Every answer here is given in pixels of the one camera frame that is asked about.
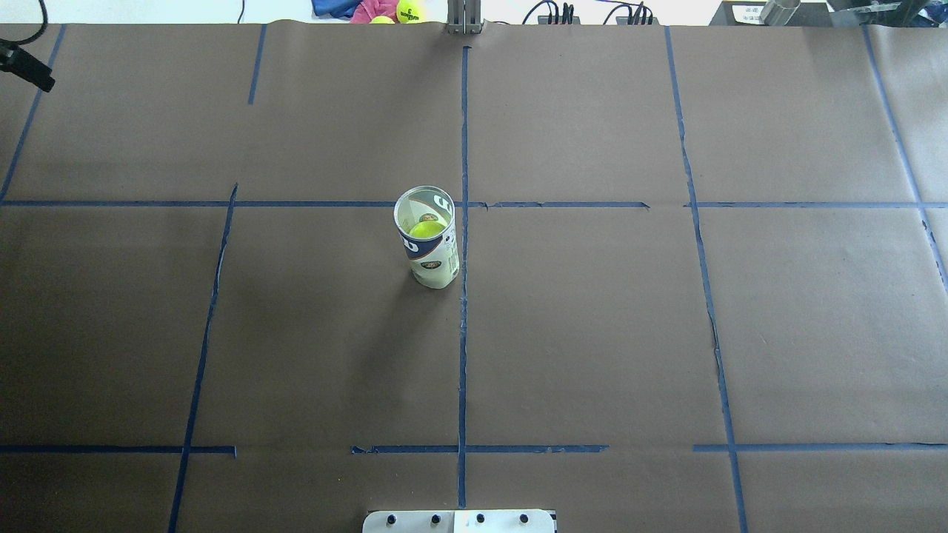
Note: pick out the clear Wilson tennis ball can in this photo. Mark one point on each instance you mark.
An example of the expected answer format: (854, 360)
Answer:
(425, 219)

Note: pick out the yellow Wilson tennis ball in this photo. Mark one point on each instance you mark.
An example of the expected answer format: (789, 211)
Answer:
(411, 11)

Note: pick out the brown paper table cover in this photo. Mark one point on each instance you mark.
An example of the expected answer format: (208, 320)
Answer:
(702, 278)

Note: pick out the pink cloth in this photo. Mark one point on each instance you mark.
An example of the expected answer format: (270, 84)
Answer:
(372, 8)

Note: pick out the blue cloth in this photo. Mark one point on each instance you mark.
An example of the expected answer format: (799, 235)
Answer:
(335, 9)

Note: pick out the silver metal cup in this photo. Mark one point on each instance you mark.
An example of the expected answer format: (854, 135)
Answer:
(778, 13)

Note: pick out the aluminium frame post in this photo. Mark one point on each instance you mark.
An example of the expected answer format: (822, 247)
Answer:
(464, 17)

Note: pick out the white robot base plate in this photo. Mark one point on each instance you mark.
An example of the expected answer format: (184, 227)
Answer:
(462, 520)

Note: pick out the black cable plug cluster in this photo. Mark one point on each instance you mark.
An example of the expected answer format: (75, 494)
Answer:
(628, 13)
(551, 13)

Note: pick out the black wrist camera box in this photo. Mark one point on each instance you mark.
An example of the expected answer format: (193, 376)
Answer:
(19, 62)

